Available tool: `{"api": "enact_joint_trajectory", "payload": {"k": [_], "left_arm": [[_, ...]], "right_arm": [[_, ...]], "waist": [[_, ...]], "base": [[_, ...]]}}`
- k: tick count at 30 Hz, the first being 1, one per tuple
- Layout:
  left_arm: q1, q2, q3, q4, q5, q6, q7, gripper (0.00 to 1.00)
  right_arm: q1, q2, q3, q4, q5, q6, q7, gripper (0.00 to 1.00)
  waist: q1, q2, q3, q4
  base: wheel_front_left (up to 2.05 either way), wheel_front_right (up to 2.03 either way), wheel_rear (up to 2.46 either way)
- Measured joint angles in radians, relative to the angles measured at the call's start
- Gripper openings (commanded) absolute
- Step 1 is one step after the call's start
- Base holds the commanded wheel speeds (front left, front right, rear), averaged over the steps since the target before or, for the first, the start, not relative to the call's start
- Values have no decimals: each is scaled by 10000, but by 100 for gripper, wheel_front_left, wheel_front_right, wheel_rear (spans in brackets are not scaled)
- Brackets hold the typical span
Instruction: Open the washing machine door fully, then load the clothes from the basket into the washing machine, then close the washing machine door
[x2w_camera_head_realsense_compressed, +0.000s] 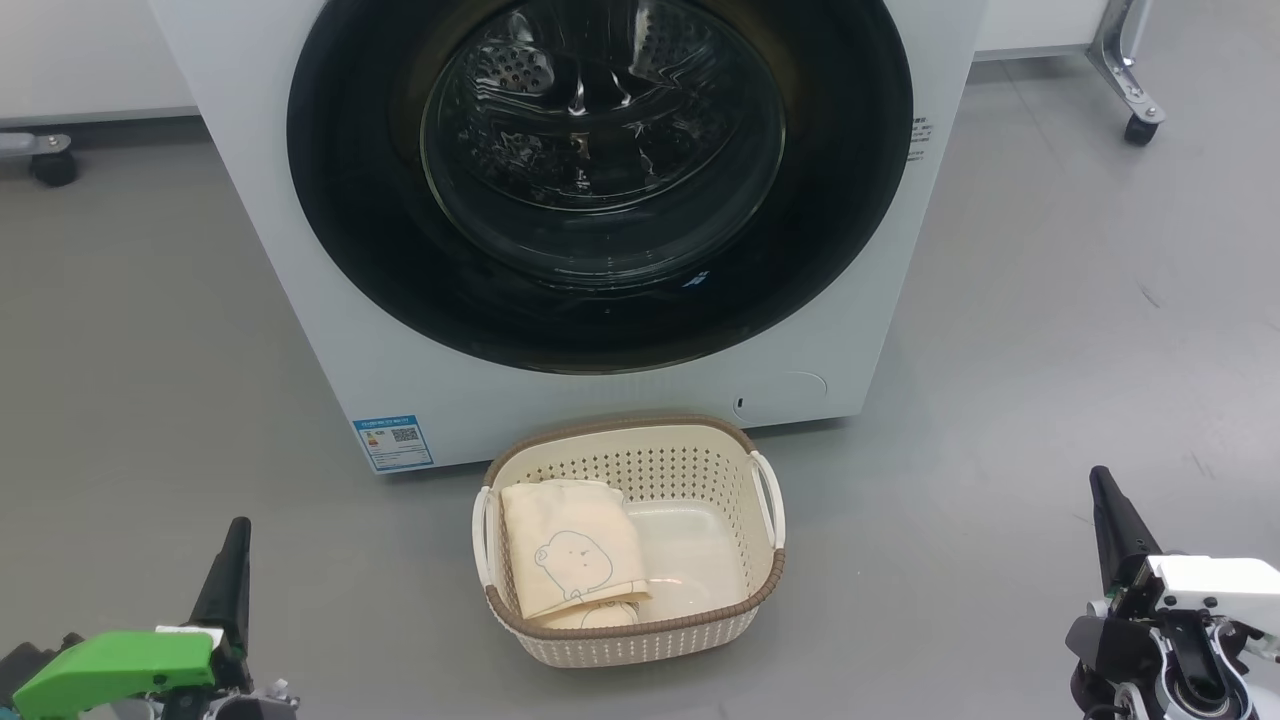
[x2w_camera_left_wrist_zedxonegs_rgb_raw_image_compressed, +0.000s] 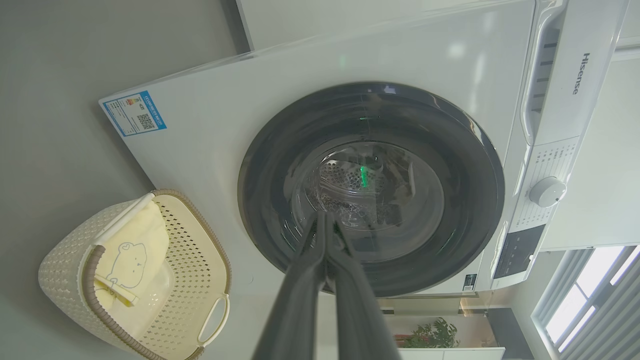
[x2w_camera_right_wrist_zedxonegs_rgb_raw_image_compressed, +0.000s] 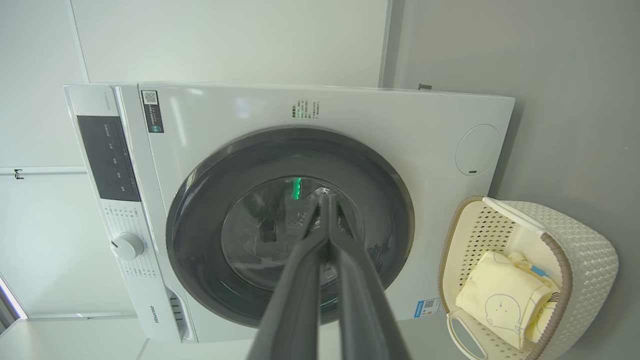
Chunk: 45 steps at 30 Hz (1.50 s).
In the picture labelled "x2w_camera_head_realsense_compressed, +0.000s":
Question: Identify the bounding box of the cream garment with bear print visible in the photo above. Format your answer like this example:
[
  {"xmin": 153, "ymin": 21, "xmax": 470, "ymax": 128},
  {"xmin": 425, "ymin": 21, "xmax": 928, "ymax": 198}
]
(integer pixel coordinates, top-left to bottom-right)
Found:
[{"xmin": 500, "ymin": 480, "xmax": 653, "ymax": 621}]

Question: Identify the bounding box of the metal leg with caster wheel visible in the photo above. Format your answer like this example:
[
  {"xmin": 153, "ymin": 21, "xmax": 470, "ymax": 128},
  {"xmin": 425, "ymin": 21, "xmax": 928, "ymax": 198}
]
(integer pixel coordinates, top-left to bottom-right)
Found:
[{"xmin": 1088, "ymin": 0, "xmax": 1168, "ymax": 146}]

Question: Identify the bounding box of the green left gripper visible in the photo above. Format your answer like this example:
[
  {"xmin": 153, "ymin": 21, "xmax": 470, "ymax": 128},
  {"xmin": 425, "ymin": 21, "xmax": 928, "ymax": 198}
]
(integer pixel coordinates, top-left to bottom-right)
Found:
[{"xmin": 12, "ymin": 517, "xmax": 251, "ymax": 720}]

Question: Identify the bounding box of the grey leg with black caster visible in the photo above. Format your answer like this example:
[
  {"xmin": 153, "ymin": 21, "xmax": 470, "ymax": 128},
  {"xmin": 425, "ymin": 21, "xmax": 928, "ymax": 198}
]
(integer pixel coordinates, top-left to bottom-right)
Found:
[{"xmin": 0, "ymin": 132, "xmax": 79, "ymax": 188}]

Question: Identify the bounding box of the white front-load washing machine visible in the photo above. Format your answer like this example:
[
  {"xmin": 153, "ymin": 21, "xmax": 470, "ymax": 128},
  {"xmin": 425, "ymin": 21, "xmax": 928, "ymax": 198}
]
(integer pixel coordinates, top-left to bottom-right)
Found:
[{"xmin": 148, "ymin": 0, "xmax": 991, "ymax": 474}]

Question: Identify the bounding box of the cream perforated laundry basket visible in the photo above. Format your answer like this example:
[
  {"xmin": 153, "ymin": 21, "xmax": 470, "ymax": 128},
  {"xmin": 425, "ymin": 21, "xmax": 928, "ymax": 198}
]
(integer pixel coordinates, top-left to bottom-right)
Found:
[{"xmin": 472, "ymin": 415, "xmax": 787, "ymax": 669}]

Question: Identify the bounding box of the blue energy label sticker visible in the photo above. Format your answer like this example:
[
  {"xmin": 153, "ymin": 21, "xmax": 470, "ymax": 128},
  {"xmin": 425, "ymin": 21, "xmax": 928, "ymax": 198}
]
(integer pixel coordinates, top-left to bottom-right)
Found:
[{"xmin": 352, "ymin": 415, "xmax": 435, "ymax": 474}]

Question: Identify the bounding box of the black round glass washer door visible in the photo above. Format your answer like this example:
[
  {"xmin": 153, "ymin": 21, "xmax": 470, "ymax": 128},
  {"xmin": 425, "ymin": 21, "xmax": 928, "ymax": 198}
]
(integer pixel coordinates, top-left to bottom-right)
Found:
[{"xmin": 287, "ymin": 0, "xmax": 914, "ymax": 376}]

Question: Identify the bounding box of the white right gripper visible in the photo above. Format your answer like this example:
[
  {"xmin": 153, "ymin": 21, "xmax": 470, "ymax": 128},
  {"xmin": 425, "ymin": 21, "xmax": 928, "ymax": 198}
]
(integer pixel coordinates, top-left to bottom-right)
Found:
[{"xmin": 1090, "ymin": 466, "xmax": 1280, "ymax": 636}]

